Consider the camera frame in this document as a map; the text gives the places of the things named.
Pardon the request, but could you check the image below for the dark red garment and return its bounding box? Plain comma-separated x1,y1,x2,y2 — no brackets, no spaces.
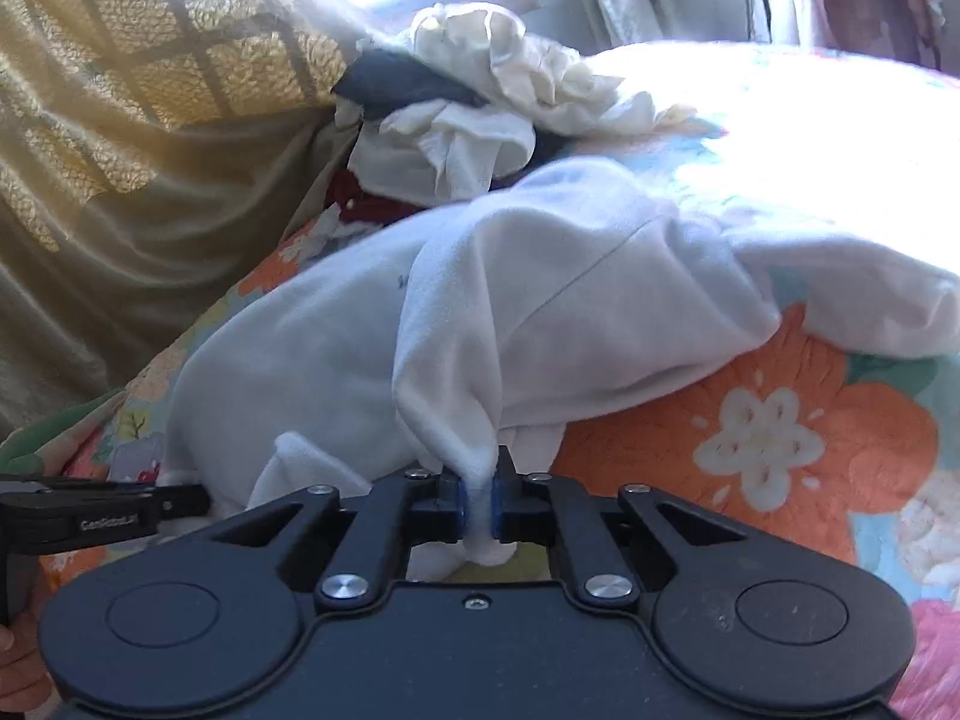
330,169,428,230

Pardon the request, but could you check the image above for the cream printed shirt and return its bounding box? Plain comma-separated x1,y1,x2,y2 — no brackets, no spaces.
356,4,698,140

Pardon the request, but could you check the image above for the person's left hand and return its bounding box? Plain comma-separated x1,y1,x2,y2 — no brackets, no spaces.
0,611,53,720

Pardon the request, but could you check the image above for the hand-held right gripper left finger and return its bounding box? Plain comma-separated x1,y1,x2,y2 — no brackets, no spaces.
196,465,469,614

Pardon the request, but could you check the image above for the dark grey garment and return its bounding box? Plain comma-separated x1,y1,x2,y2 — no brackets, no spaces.
330,49,488,110

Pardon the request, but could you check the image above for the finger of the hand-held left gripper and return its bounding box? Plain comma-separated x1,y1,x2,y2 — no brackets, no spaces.
154,484,212,520

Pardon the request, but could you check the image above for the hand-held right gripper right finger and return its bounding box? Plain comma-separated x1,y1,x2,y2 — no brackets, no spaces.
490,446,758,610

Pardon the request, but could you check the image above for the floral quilt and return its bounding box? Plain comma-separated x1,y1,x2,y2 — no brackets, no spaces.
0,41,960,720

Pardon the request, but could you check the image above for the white sheer cloth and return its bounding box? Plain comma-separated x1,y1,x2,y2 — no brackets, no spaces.
334,101,537,207

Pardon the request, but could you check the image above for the beige curtain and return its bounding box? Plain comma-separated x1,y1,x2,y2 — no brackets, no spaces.
0,0,466,443

